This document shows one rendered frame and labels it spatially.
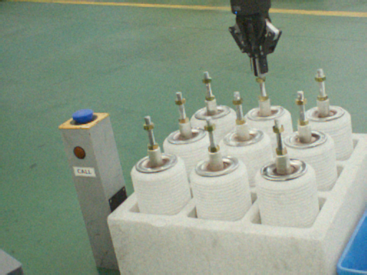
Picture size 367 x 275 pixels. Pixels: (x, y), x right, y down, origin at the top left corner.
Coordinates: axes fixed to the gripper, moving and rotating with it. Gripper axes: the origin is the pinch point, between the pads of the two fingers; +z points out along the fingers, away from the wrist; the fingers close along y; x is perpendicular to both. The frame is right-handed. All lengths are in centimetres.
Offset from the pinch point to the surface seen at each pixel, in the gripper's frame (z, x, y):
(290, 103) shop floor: 35, 53, -50
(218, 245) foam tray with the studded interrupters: 20.2, -26.9, 16.0
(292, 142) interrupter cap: 9.6, -7.8, 15.1
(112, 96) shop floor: 35, 26, -119
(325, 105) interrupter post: 7.8, 5.0, 11.5
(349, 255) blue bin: 24.0, -12.0, 30.0
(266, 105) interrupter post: 7.8, -0.4, 1.0
